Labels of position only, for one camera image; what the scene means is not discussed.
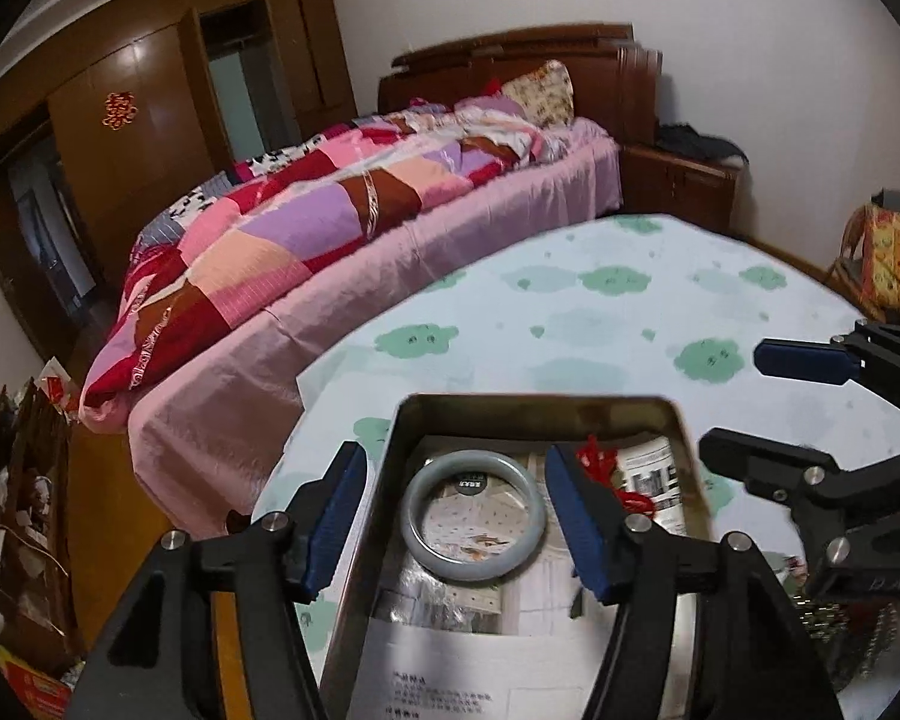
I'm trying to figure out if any cloud print tablecloth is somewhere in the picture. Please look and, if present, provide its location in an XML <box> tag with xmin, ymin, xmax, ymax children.
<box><xmin>251</xmin><ymin>214</ymin><xmax>900</xmax><ymax>720</ymax></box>

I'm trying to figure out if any patchwork quilt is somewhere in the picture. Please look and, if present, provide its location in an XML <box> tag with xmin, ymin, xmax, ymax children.
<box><xmin>79</xmin><ymin>101</ymin><xmax>548</xmax><ymax>428</ymax></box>

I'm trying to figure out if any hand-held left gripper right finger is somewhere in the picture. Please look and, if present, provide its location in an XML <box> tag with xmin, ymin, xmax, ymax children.
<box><xmin>544</xmin><ymin>441</ymin><xmax>845</xmax><ymax>720</ymax></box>

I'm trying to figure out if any red string ornament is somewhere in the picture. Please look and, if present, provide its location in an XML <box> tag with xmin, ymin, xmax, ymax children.
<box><xmin>576</xmin><ymin>435</ymin><xmax>657</xmax><ymax>518</ymax></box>

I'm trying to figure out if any floral pillow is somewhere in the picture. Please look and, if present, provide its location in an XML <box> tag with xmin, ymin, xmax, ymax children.
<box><xmin>499</xmin><ymin>60</ymin><xmax>577</xmax><ymax>128</ymax></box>

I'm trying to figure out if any red paper decoration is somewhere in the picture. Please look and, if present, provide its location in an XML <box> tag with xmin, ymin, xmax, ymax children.
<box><xmin>103</xmin><ymin>90</ymin><xmax>137</xmax><ymax>130</ymax></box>

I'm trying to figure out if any folded printed leaflet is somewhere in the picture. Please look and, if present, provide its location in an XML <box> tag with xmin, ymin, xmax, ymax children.
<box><xmin>619</xmin><ymin>439</ymin><xmax>692</xmax><ymax>533</ymax></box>

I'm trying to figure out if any pink metal tin box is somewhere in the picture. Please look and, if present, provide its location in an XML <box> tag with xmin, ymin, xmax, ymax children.
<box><xmin>319</xmin><ymin>392</ymin><xmax>721</xmax><ymax>720</ymax></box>

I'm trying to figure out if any cluttered wooden shelf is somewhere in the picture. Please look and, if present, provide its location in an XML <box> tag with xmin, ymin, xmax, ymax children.
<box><xmin>0</xmin><ymin>360</ymin><xmax>83</xmax><ymax>661</ymax></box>

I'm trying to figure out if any red cardboard box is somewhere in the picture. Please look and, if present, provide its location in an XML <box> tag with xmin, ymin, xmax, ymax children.
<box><xmin>0</xmin><ymin>645</ymin><xmax>72</xmax><ymax>720</ymax></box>

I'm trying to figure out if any dark clothes pile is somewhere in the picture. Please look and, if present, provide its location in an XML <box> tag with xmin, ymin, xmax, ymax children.
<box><xmin>656</xmin><ymin>122</ymin><xmax>751</xmax><ymax>166</ymax></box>

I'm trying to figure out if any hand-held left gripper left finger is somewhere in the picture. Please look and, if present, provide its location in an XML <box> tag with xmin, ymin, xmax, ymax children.
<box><xmin>67</xmin><ymin>441</ymin><xmax>368</xmax><ymax>720</ymax></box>

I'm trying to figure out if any white paper sheet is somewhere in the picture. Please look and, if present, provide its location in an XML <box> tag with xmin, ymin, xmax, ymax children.
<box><xmin>360</xmin><ymin>592</ymin><xmax>623</xmax><ymax>720</ymax></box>

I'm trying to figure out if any rattan chair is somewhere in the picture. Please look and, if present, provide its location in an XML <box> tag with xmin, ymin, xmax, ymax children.
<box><xmin>832</xmin><ymin>195</ymin><xmax>900</xmax><ymax>323</ymax></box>

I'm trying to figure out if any wooden nightstand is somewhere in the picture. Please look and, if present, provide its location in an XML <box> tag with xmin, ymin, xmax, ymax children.
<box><xmin>619</xmin><ymin>142</ymin><xmax>743</xmax><ymax>233</ymax></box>

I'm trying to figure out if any bed with pink sheet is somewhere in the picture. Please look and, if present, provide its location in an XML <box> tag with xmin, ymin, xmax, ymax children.
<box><xmin>79</xmin><ymin>116</ymin><xmax>623</xmax><ymax>541</ymax></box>

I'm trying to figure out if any wooden wardrobe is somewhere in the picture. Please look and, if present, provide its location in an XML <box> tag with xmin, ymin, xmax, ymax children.
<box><xmin>0</xmin><ymin>0</ymin><xmax>361</xmax><ymax>308</ymax></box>

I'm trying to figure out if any pale jade bangle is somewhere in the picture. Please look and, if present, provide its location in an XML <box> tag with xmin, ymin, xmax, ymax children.
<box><xmin>400</xmin><ymin>454</ymin><xmax>548</xmax><ymax>582</ymax></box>

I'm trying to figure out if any silver bead chain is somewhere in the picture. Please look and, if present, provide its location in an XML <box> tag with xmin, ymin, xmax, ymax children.
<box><xmin>795</xmin><ymin>592</ymin><xmax>900</xmax><ymax>698</ymax></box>

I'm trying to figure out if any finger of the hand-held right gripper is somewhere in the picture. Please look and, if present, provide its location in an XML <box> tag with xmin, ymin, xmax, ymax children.
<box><xmin>699</xmin><ymin>426</ymin><xmax>882</xmax><ymax>567</ymax></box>
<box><xmin>754</xmin><ymin>319</ymin><xmax>900</xmax><ymax>421</ymax></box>

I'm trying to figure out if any wooden headboard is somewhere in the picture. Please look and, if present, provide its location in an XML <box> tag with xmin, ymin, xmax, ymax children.
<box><xmin>377</xmin><ymin>24</ymin><xmax>665</xmax><ymax>147</ymax></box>

